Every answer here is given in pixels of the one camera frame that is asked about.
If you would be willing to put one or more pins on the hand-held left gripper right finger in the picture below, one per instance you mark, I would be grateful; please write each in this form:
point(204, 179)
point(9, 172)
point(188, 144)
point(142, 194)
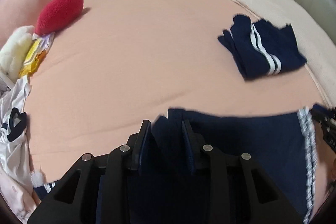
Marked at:
point(190, 153)

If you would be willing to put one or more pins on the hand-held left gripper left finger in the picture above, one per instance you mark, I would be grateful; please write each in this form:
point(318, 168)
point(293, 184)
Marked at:
point(144, 150)

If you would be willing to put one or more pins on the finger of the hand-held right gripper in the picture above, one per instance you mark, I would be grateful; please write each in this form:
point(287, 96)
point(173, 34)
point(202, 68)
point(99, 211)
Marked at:
point(328, 124)

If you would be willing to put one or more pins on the navy pants grey side stripes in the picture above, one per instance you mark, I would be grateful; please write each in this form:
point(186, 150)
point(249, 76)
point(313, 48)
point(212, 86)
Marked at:
point(249, 148)

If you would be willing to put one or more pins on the bed with pink sheet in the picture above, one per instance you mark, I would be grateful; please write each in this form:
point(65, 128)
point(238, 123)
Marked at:
point(131, 69)

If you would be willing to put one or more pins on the navy shorts white stripes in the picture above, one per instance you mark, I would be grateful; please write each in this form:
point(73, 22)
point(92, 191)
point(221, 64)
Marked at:
point(262, 56)

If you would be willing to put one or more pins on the white waffle blanket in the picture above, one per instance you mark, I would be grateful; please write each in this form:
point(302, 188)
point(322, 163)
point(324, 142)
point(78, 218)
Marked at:
point(288, 11)

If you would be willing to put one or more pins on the white shirt navy collar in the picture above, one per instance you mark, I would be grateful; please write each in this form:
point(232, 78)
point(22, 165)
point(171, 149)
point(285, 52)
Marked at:
point(13, 150)

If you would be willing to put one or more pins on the yellow packet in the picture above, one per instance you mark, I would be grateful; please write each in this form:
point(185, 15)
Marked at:
point(32, 58)

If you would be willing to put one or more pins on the red plush pillow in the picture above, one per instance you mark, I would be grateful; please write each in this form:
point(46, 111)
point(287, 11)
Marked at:
point(57, 12)

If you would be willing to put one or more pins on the white plush toy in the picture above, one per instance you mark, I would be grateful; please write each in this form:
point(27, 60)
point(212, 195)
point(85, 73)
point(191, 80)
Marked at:
point(13, 53)

